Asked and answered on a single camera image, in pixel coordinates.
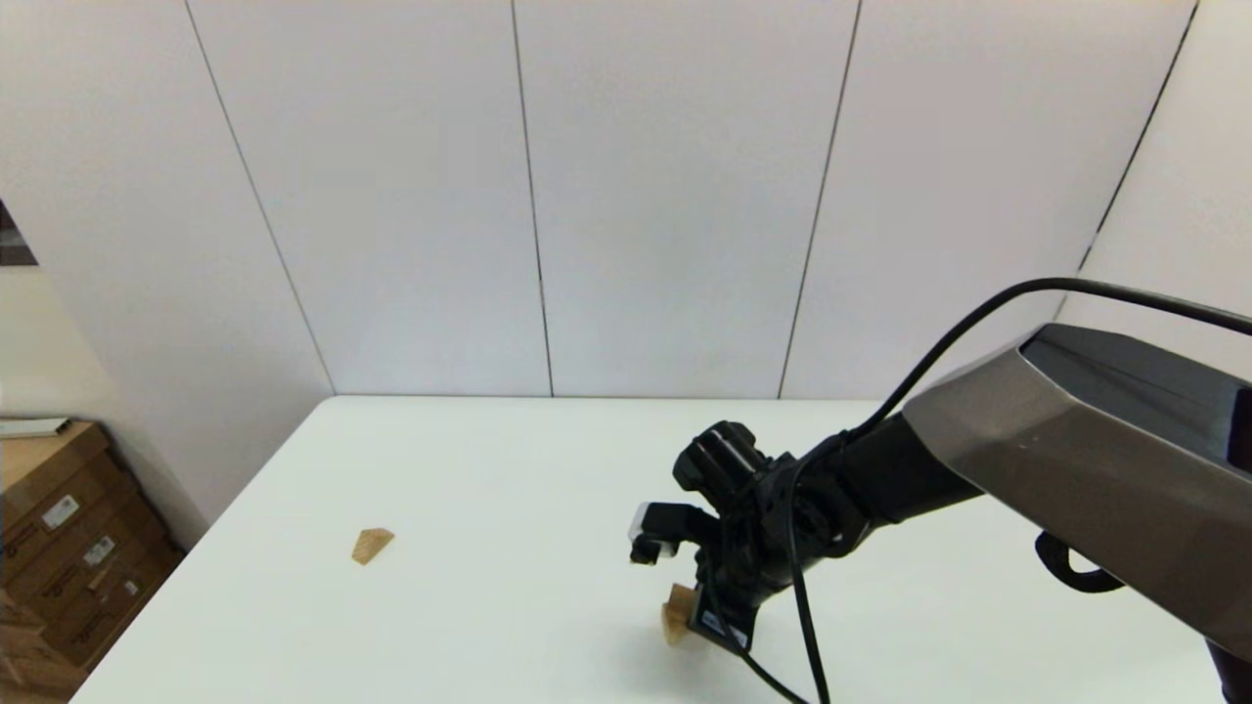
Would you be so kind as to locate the arched wooden building block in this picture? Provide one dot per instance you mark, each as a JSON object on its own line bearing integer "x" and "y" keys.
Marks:
{"x": 675, "y": 631}

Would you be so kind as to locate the dark wall window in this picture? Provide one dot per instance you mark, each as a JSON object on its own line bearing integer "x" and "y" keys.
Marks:
{"x": 12, "y": 244}

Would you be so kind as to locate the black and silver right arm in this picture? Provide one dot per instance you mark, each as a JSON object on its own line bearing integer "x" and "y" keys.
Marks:
{"x": 1076, "y": 469}

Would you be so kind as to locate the brown cardboard box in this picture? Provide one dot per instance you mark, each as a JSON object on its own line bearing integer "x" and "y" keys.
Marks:
{"x": 49, "y": 469}
{"x": 98, "y": 596}
{"x": 29, "y": 655}

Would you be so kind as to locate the flat white board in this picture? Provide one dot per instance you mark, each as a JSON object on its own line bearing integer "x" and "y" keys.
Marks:
{"x": 29, "y": 427}

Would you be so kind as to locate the rectangular wooden building block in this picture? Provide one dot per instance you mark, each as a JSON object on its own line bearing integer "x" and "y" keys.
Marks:
{"x": 684, "y": 596}

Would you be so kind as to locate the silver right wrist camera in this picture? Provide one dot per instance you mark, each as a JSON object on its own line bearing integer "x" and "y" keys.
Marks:
{"x": 655, "y": 523}

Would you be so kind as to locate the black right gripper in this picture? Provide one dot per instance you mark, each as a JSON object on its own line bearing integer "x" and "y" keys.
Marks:
{"x": 773, "y": 528}

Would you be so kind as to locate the triangular wooden building block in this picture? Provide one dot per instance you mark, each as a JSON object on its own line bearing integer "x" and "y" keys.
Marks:
{"x": 371, "y": 546}

